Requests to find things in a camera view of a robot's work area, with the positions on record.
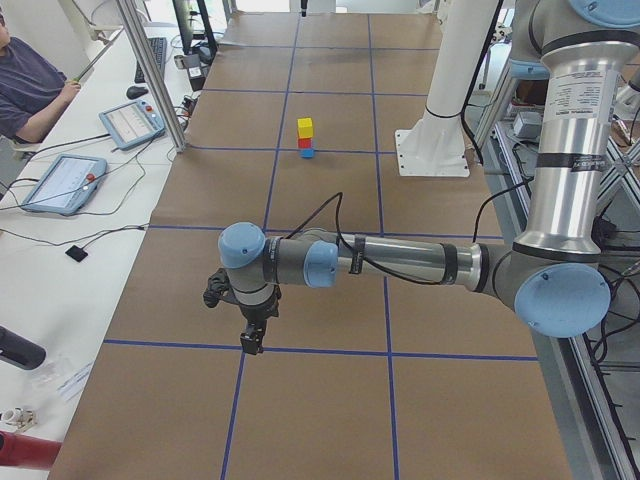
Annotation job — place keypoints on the teach pendant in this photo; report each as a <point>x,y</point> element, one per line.
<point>66,186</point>
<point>132,124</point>

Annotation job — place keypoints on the aluminium camera post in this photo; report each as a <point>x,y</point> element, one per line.
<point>142,50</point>

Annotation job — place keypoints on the aluminium frame rack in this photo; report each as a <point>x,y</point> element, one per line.
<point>580,300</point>

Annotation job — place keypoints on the white camera mast pedestal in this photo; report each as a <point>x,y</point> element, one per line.
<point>435,145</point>

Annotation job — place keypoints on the brown table mat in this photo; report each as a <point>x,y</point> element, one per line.
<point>373,378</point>

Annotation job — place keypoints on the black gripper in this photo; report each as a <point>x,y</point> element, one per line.
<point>257,314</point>

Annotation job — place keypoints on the far teach pendant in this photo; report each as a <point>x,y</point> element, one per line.
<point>132,124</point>

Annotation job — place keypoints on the near teach pendant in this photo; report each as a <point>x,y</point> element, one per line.
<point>66,186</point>

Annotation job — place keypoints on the red foam block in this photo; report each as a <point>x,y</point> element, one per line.
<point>305,143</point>

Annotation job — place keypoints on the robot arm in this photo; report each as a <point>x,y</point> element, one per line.
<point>551,32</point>

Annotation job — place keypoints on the red fire extinguisher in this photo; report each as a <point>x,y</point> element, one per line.
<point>22,451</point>

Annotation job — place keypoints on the seated person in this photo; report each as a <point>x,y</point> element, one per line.
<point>34,93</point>

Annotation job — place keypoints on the yellow foam block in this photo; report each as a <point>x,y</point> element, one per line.
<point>305,128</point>

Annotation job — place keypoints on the black computer mouse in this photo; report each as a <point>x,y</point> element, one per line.
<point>136,91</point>

